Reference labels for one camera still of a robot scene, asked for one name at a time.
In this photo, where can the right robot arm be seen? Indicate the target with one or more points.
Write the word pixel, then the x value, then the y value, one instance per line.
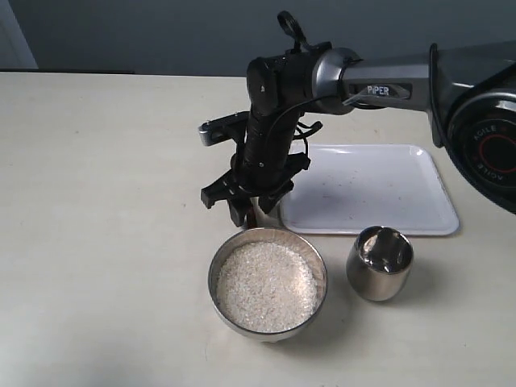
pixel 468 94

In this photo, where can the small steel cup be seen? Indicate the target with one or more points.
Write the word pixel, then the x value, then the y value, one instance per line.
pixel 379 263

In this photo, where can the white rice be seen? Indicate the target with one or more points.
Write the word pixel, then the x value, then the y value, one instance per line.
pixel 266 288

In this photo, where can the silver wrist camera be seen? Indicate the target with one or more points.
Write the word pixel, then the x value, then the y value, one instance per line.
pixel 228 127

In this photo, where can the brown wooden spoon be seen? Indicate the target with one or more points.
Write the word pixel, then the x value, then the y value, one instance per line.
pixel 251 219

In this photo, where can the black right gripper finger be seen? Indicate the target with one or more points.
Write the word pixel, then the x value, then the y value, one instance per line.
pixel 237 209
pixel 269 201

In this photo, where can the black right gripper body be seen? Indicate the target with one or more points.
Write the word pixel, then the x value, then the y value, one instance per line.
pixel 263 163

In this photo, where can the white plastic tray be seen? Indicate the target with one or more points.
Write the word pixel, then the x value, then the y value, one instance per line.
pixel 348 188

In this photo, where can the steel bowl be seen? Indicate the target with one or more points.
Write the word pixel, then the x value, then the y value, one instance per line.
pixel 284 238

